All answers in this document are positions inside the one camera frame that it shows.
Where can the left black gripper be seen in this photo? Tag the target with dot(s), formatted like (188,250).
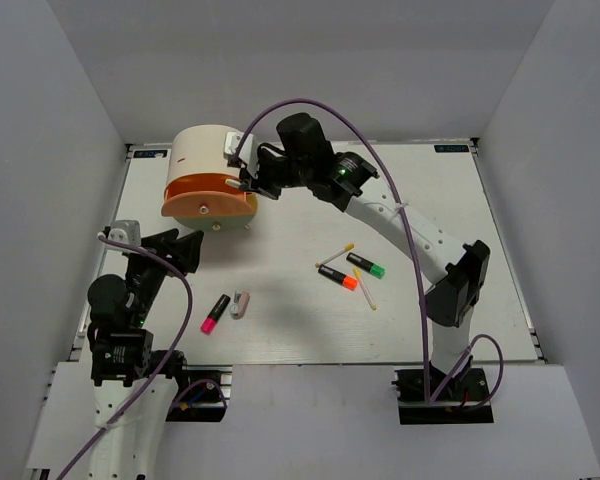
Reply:
(186,251)

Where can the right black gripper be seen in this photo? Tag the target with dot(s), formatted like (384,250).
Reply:
(260,184)

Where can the pink cap black highlighter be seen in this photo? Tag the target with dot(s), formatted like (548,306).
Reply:
(215,314)

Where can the white acrylic marker yellow cap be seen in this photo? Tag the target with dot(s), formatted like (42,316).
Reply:
(364,288)

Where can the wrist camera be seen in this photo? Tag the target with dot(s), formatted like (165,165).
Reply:
(240,151)
(121,234)

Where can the white marker dark yellow cap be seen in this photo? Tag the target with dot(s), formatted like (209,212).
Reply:
(348,247)

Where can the orange cap black highlighter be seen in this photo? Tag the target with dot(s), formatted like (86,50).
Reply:
(338,277)

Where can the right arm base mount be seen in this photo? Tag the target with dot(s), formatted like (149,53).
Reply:
(455,405)

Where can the orange container drawer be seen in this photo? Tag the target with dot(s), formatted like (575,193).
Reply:
(204,201)

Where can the blue table label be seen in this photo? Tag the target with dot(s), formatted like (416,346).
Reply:
(151,153)
(451,148)

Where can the cream cylindrical drawer container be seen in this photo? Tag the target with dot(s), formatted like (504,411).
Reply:
(199,149)

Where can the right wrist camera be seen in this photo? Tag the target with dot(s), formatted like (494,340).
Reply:
(240,151)

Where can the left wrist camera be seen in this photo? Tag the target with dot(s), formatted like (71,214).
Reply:
(121,234)

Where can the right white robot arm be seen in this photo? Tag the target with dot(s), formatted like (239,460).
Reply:
(455,270)

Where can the left blue table label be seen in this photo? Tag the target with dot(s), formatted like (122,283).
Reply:
(151,153)

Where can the right blue table label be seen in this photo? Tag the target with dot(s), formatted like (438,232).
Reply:
(451,148)

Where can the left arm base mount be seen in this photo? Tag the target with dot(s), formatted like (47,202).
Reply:
(201,391)

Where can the green cap black highlighter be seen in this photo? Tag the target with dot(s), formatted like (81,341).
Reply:
(366,265)

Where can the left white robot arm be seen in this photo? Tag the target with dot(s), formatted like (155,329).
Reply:
(134,384)

